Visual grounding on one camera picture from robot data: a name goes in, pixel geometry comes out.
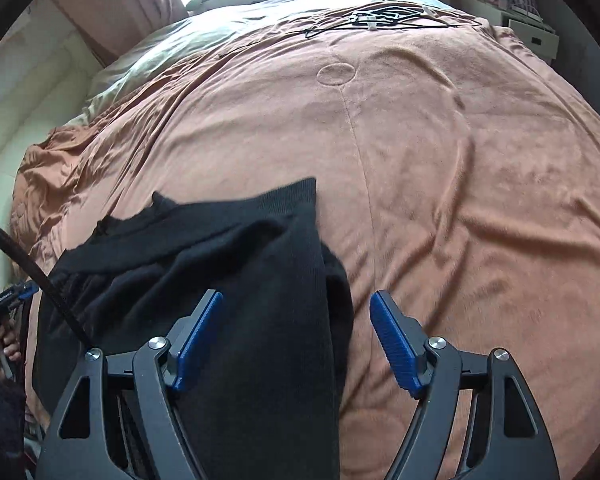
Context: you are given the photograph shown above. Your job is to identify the cream patterned bed quilt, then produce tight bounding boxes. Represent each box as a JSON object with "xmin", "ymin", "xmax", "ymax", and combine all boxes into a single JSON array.
[{"xmin": 68, "ymin": 0, "xmax": 452, "ymax": 126}]

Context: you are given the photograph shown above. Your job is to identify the white bedside drawer cabinet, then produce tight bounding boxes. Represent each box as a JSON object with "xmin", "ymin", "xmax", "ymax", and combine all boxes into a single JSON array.
[{"xmin": 460, "ymin": 0, "xmax": 559, "ymax": 64}]

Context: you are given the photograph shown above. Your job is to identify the black sweatshirt garment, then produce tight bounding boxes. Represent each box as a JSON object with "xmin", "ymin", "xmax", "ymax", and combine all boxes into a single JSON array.
[{"xmin": 32, "ymin": 178, "xmax": 352, "ymax": 479}]

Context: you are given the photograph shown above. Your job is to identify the person's left forearm dark sleeve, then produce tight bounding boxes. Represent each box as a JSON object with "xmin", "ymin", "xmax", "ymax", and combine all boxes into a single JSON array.
[{"xmin": 0, "ymin": 379, "xmax": 27, "ymax": 479}]

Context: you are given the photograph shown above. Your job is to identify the person's left hand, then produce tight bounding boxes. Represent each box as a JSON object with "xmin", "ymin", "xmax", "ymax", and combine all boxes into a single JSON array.
[{"xmin": 0, "ymin": 322, "xmax": 22, "ymax": 382}]

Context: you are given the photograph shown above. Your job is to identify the orange fleece blanket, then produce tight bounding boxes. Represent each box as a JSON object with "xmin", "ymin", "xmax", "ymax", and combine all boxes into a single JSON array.
[{"xmin": 10, "ymin": 12, "xmax": 600, "ymax": 479}]

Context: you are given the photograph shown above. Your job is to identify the black braided cable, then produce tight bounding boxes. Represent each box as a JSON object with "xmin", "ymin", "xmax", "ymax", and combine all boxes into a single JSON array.
[{"xmin": 0, "ymin": 212, "xmax": 94, "ymax": 351}]

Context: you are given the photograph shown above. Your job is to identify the black clothes hangers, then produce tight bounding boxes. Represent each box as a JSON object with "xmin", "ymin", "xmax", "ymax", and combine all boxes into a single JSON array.
[{"xmin": 301, "ymin": 2, "xmax": 479, "ymax": 39}]

